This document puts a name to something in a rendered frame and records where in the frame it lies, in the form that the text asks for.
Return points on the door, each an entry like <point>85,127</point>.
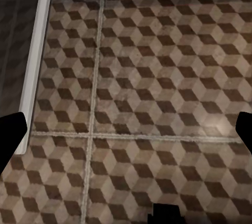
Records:
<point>17,19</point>

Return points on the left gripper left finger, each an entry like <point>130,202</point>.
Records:
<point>13,128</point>

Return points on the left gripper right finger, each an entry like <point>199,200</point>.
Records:
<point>244,128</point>

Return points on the shower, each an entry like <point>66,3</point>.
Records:
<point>32,69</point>

